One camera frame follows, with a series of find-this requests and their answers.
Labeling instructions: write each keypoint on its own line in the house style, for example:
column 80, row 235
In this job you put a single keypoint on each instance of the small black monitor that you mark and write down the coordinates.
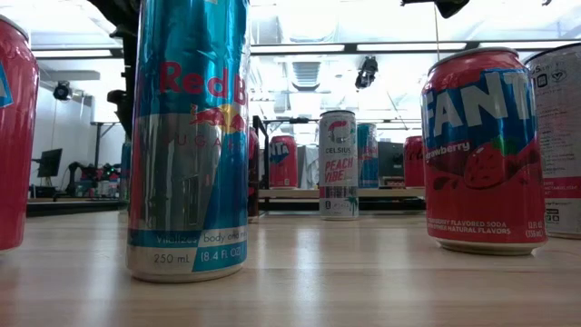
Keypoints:
column 50, row 162

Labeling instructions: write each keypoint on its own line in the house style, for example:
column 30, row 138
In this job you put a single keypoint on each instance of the black metal shelf frame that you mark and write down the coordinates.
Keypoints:
column 264, row 154

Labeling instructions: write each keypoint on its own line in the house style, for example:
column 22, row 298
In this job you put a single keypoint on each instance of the ceiling air vent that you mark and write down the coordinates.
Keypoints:
column 306, row 72

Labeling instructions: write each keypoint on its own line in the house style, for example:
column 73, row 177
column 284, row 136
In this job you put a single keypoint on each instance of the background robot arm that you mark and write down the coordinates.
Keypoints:
column 72, row 177

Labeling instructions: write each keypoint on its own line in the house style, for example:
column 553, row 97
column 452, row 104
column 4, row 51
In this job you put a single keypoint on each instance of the black overhead camera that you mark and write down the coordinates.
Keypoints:
column 367, row 75

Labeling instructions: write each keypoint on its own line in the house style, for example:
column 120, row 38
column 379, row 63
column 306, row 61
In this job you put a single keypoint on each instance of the person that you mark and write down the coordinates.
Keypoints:
column 312, row 165

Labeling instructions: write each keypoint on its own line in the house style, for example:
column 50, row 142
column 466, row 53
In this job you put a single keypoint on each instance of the red Fanta strawberry can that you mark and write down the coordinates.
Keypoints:
column 483, row 159
column 16, row 136
column 283, row 161

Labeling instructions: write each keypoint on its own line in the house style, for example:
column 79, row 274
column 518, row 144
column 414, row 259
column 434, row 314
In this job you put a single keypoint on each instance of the white Celsius peach can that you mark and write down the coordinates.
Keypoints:
column 338, row 168
column 558, row 136

